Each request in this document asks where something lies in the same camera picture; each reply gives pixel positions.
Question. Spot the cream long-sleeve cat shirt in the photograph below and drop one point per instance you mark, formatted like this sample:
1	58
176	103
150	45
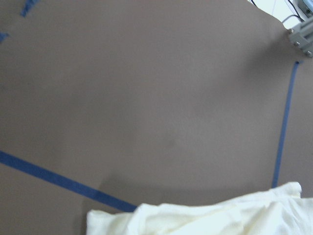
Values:
277	211

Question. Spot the aluminium frame post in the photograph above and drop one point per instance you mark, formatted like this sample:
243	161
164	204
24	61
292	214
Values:
301	36

